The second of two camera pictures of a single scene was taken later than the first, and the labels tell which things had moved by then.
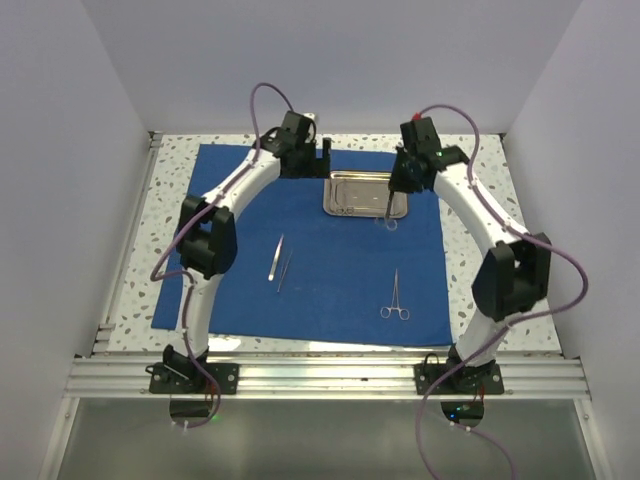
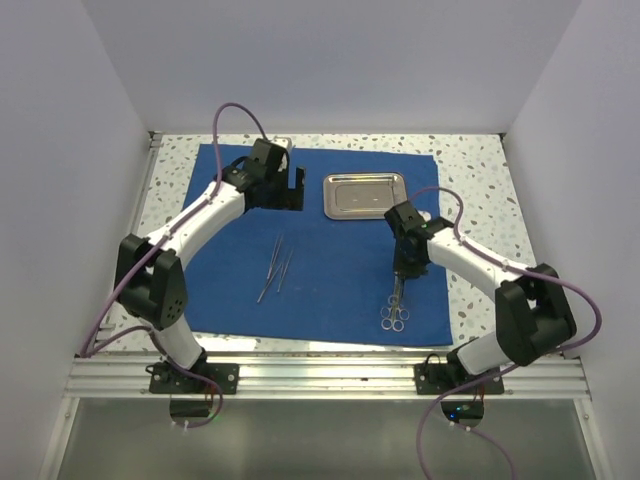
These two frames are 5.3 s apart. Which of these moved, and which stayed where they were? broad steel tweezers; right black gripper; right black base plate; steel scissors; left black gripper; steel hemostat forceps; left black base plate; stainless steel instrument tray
Moved: left black gripper; right black gripper; steel scissors
Stayed: right black base plate; stainless steel instrument tray; steel hemostat forceps; broad steel tweezers; left black base plate
